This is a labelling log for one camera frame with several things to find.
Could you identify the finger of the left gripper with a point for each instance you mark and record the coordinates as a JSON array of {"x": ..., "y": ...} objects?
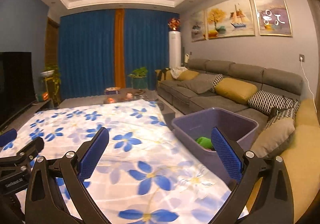
[{"x": 7, "y": 137}]

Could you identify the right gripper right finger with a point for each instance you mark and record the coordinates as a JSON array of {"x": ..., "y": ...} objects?
[{"x": 263, "y": 191}]

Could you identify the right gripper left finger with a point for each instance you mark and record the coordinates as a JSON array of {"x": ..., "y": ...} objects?
[{"x": 44, "y": 202}]

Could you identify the green crumpled trash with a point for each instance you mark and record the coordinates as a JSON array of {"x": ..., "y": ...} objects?
[{"x": 205, "y": 143}]

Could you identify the black television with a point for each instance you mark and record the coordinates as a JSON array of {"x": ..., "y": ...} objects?
[{"x": 17, "y": 88}]

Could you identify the grey sectional sofa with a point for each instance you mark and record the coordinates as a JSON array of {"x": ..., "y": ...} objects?
[{"x": 300, "y": 149}]

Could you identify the plant on yellow stand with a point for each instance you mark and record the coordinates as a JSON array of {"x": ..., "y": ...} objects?
[{"x": 52, "y": 81}]

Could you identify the houndstooth patterned cushion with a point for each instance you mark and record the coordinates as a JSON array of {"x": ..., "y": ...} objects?
[{"x": 264, "y": 102}]

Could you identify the floral white blue tablecloth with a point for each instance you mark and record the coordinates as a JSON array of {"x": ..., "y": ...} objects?
[{"x": 145, "y": 174}]

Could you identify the blue curtain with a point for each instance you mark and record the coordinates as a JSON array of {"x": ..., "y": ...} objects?
[{"x": 86, "y": 49}]

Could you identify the yellow cushion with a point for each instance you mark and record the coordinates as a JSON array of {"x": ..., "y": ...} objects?
[
  {"x": 187, "y": 75},
  {"x": 235, "y": 90}
]

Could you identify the orange curtain strip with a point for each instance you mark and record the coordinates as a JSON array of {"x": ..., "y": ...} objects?
[{"x": 119, "y": 61}]

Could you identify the green potted plant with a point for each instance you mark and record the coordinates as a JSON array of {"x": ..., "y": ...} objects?
[{"x": 139, "y": 78}]

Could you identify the grey cushion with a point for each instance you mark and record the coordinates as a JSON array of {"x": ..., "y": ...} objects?
[{"x": 197, "y": 86}]

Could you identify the far yellow cushion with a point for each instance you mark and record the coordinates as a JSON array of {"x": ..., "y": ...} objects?
[{"x": 187, "y": 75}]

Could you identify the right purple painting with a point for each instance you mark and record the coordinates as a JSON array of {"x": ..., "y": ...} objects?
[{"x": 273, "y": 18}]

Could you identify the white standing air conditioner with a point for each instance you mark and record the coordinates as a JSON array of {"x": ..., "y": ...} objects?
[{"x": 174, "y": 49}]

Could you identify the centre sailboat painting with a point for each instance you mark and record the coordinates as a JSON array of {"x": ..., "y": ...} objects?
[{"x": 231, "y": 18}]

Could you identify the red flower decoration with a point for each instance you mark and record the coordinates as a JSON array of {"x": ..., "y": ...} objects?
[{"x": 174, "y": 24}]

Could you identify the left small painting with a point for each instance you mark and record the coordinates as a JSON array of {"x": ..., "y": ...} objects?
[{"x": 198, "y": 27}]

